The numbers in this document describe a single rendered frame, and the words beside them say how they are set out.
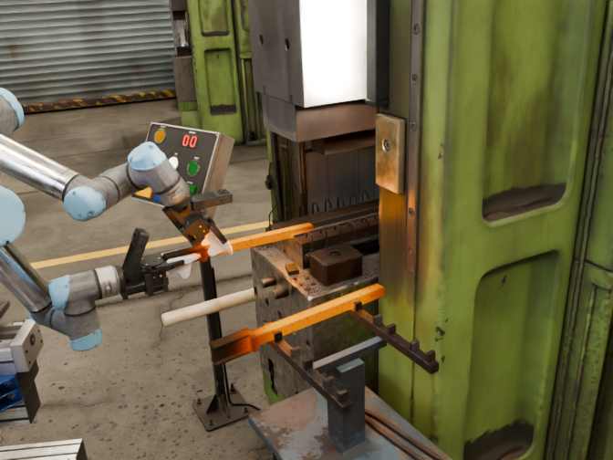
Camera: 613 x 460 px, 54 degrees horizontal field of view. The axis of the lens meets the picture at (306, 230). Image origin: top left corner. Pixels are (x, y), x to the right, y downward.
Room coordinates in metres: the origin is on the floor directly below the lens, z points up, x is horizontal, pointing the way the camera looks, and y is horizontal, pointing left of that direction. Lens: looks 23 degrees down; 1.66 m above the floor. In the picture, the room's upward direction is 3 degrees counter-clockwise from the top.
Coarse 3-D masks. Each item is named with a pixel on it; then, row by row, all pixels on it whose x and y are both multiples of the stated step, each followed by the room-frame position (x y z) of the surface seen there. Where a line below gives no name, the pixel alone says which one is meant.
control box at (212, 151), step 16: (160, 128) 2.06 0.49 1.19; (176, 128) 2.02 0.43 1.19; (160, 144) 2.03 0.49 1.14; (176, 144) 1.98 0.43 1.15; (192, 144) 1.94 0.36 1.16; (208, 144) 1.90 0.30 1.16; (224, 144) 1.91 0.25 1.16; (192, 160) 1.90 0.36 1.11; (208, 160) 1.87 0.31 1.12; (224, 160) 1.91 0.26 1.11; (192, 176) 1.87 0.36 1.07; (208, 176) 1.84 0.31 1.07; (224, 176) 1.90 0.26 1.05; (208, 192) 1.84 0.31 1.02; (208, 208) 1.83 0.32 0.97
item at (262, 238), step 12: (288, 228) 1.53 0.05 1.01; (300, 228) 1.53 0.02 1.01; (312, 228) 1.55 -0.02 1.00; (228, 240) 1.46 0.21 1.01; (240, 240) 1.46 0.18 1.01; (252, 240) 1.47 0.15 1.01; (264, 240) 1.48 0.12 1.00; (276, 240) 1.50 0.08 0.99; (180, 252) 1.39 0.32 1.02; (192, 252) 1.39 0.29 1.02; (204, 252) 1.40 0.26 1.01
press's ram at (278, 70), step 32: (256, 0) 1.63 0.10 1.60; (288, 0) 1.47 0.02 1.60; (320, 0) 1.44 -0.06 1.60; (352, 0) 1.48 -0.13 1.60; (256, 32) 1.64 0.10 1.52; (288, 32) 1.47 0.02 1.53; (320, 32) 1.44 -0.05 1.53; (352, 32) 1.48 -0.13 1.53; (256, 64) 1.66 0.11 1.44; (288, 64) 1.48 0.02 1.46; (320, 64) 1.44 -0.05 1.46; (352, 64) 1.48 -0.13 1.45; (288, 96) 1.49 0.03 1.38; (320, 96) 1.44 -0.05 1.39; (352, 96) 1.48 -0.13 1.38
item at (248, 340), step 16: (368, 288) 1.24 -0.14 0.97; (384, 288) 1.24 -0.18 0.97; (320, 304) 1.18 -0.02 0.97; (336, 304) 1.18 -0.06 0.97; (352, 304) 1.19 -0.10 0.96; (288, 320) 1.12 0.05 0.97; (304, 320) 1.12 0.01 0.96; (320, 320) 1.15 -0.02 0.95; (240, 336) 1.05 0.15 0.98; (256, 336) 1.05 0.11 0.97; (272, 336) 1.08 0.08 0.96; (224, 352) 1.03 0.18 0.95; (240, 352) 1.05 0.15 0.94
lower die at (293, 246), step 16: (352, 208) 1.71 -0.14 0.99; (368, 208) 1.68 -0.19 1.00; (272, 224) 1.64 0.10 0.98; (288, 224) 1.61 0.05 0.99; (336, 224) 1.57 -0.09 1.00; (288, 240) 1.54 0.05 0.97; (304, 240) 1.49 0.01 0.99; (320, 240) 1.49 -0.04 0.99; (336, 240) 1.51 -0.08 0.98; (288, 256) 1.54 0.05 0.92
